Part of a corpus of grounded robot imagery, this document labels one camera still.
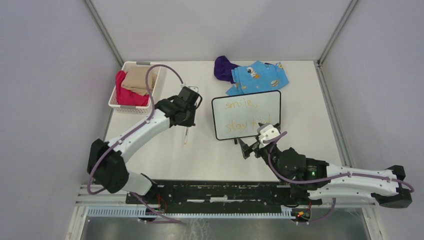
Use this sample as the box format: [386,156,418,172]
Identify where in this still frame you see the white whiteboard black frame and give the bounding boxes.
[211,90,282,141]

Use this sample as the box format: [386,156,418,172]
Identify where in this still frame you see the white marker pen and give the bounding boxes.
[183,127,189,145]

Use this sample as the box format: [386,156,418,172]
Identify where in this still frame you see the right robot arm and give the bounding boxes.
[234,137,414,209]

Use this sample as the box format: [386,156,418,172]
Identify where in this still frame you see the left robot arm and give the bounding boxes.
[87,86,203,204]

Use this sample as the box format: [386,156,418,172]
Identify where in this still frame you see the white perforated plastic basket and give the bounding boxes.
[108,61,167,114]

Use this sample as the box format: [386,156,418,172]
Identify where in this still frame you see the purple cloth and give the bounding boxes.
[213,55,239,84]

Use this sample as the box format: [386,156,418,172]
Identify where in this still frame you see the beige folded cloth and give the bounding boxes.
[121,65,158,96]

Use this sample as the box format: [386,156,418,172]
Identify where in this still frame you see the pink cloth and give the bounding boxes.
[115,70,149,107]

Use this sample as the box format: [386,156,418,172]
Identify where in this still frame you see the blue patterned cloth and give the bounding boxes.
[226,61,289,96]

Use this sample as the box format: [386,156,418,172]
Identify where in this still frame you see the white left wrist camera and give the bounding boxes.
[181,85,199,93]

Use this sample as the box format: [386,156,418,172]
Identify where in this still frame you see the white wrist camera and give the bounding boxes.
[257,123,288,149]
[181,85,199,93]

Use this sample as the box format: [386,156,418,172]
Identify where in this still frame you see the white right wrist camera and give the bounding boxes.
[257,123,288,149]

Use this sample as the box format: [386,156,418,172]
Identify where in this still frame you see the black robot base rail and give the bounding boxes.
[141,179,323,218]

